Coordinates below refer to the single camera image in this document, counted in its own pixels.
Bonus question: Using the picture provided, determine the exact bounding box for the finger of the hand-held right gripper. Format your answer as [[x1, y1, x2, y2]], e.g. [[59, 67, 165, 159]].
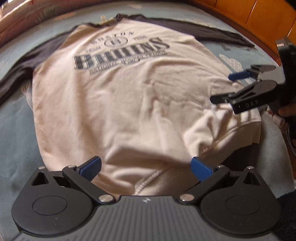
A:
[[228, 65, 277, 81], [210, 83, 259, 105]]

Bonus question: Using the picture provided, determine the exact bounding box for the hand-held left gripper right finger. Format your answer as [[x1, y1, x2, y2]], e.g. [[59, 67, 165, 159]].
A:
[[179, 156, 269, 205]]

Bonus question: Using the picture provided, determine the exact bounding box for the cream and black sweatshirt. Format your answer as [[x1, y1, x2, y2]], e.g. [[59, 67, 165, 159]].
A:
[[0, 14, 262, 197]]

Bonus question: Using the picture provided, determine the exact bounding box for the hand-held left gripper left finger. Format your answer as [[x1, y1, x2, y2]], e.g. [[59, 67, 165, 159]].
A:
[[24, 156, 116, 205]]

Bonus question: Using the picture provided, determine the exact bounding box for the folded pink floral quilt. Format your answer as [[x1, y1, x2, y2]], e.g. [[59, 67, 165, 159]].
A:
[[0, 0, 77, 48]]

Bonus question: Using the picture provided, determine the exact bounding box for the person's right hand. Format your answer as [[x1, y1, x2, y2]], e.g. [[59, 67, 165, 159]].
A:
[[266, 102, 296, 127]]

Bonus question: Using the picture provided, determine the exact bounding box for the wooden headboard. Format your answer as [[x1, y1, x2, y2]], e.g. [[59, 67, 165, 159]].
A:
[[192, 0, 296, 67]]

